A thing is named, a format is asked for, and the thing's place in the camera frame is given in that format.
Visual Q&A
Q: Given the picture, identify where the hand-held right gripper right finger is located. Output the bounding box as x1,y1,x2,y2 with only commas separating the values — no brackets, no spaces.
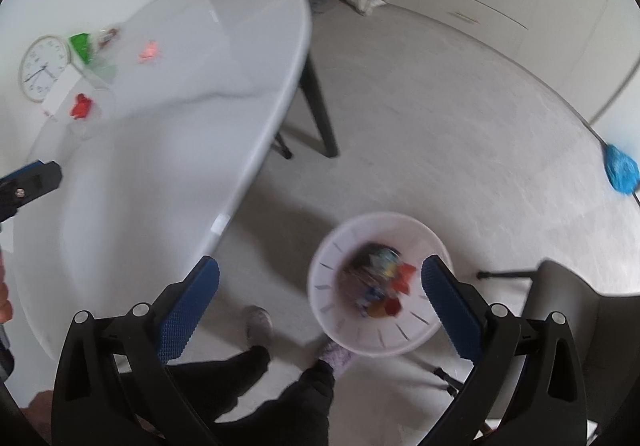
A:
421,255,589,446

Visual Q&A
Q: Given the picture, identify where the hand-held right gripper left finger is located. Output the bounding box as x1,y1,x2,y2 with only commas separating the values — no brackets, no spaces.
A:
51,256,221,446

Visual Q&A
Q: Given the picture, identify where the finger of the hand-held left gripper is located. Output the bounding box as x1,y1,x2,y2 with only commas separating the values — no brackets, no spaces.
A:
0,160,64,223

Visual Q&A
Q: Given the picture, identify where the pile of mixed wrappers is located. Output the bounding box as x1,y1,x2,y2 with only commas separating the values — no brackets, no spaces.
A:
340,243,419,320

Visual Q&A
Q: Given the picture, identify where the white plastic trash bin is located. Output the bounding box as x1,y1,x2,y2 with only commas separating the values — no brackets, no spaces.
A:
307,212,455,358

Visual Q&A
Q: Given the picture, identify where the person's left forearm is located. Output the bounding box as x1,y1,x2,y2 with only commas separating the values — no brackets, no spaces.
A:
22,390,56,445

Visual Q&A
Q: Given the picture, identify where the person's left hand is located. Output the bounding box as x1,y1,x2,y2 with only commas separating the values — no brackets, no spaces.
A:
0,246,14,325

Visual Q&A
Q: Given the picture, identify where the grey slipper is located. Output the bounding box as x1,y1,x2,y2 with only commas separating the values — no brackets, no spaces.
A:
320,338,359,377
244,306,275,350

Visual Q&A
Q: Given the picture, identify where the crumpled red wrapper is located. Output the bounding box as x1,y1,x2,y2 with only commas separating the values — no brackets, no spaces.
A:
70,94,95,119

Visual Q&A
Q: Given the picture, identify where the white box with red label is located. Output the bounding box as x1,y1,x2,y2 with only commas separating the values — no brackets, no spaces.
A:
42,67,85,118

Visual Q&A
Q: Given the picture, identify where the light grey chair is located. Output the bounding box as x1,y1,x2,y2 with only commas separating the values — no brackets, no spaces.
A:
434,260,640,446

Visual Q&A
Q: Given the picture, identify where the person's right leg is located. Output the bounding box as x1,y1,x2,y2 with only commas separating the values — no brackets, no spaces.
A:
215,361,336,446

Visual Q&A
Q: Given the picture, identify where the green snack packet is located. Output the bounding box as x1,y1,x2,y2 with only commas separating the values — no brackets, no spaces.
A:
69,32,96,66

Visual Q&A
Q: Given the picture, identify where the black table leg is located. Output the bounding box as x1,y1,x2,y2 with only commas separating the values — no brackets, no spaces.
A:
272,133,294,161
299,56,340,159

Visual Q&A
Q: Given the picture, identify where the blue mop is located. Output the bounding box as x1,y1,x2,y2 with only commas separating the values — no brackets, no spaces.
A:
582,66,640,199

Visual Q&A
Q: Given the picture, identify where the white round wall clock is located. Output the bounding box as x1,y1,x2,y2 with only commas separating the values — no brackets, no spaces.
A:
18,34,74,103

